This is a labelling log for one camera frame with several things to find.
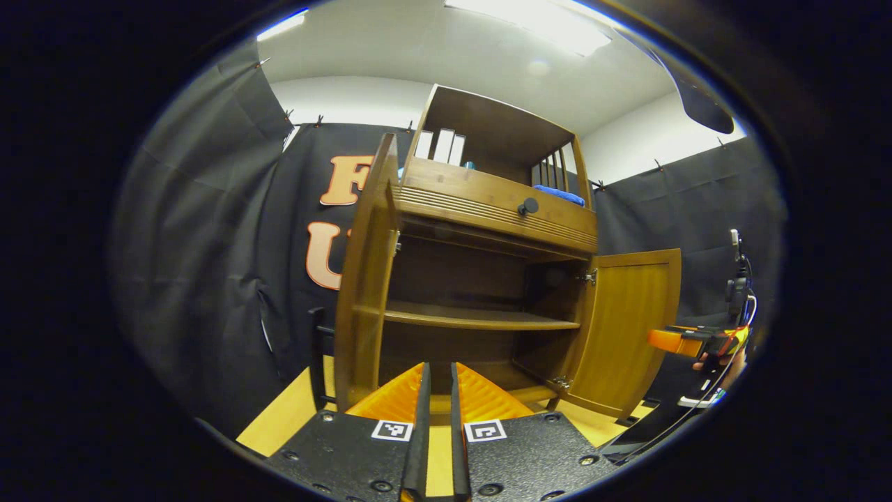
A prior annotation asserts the blue folded towel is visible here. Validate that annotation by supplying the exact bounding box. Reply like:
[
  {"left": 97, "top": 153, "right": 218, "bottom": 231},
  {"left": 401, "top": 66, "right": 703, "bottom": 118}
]
[{"left": 533, "top": 184, "right": 586, "bottom": 208}]

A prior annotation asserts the black backdrop cloth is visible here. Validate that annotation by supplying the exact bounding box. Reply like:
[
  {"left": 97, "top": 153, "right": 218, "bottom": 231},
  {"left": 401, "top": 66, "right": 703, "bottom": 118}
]
[{"left": 108, "top": 42, "right": 788, "bottom": 436}]

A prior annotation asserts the wooden double-door shoe cabinet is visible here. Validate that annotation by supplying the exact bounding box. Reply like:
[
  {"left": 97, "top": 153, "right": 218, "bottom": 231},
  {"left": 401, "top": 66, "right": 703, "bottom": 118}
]
[{"left": 308, "top": 84, "right": 684, "bottom": 423}]

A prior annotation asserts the wooden cabinet drawer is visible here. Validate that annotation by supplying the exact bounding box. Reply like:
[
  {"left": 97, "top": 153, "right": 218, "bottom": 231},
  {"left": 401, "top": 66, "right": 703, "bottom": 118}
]
[{"left": 392, "top": 157, "right": 599, "bottom": 255}]

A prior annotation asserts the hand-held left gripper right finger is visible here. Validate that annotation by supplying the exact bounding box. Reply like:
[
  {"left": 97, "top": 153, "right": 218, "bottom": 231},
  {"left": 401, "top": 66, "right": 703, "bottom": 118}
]
[{"left": 449, "top": 361, "right": 621, "bottom": 502}]

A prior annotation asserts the wooden cabinet door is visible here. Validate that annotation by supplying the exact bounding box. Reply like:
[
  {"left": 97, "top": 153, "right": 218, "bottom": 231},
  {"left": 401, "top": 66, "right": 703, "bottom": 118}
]
[
  {"left": 561, "top": 249, "right": 682, "bottom": 420},
  {"left": 333, "top": 132, "right": 401, "bottom": 412}
]

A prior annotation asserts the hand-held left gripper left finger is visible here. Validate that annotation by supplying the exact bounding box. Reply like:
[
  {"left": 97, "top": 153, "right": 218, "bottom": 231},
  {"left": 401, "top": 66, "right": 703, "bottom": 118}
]
[{"left": 263, "top": 361, "right": 433, "bottom": 502}]

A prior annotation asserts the dark rounded object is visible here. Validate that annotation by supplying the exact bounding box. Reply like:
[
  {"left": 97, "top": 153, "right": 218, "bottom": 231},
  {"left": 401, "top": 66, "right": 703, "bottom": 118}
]
[{"left": 675, "top": 70, "right": 737, "bottom": 135}]

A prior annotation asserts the long ceiling strip light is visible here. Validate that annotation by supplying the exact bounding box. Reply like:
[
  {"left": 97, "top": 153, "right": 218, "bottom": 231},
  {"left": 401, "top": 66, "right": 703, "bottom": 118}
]
[{"left": 256, "top": 8, "right": 309, "bottom": 43}]

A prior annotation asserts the white cable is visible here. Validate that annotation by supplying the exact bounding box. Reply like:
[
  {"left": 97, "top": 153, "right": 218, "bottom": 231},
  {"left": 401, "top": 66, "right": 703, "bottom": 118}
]
[{"left": 612, "top": 296, "right": 759, "bottom": 461}]

